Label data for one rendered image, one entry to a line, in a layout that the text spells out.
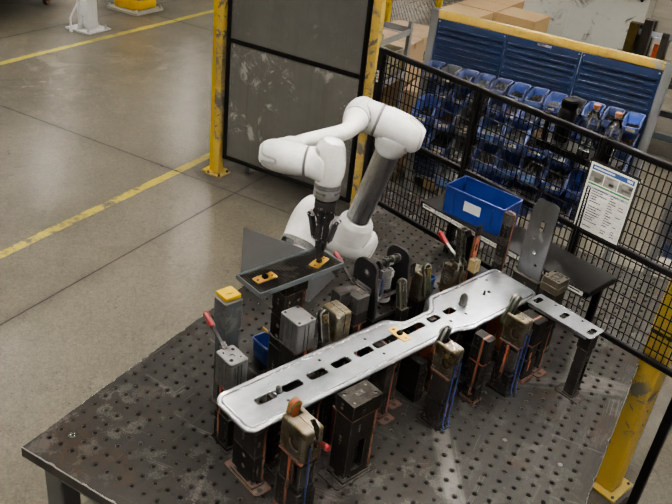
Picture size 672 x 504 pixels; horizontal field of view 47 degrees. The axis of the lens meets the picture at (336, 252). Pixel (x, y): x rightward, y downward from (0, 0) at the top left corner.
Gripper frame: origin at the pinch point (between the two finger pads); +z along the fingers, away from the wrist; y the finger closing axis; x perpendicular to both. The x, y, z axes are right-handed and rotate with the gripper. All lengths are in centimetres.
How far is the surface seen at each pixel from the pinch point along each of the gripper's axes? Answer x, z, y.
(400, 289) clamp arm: 16.5, 14.3, 25.8
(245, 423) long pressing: -67, 21, 18
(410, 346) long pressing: -3.0, 21.3, 40.5
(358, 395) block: -39, 18, 40
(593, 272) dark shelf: 86, 18, 80
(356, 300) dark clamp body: -0.2, 14.2, 16.7
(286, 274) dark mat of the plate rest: -14.1, 5.3, -4.4
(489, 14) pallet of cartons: 485, 17, -115
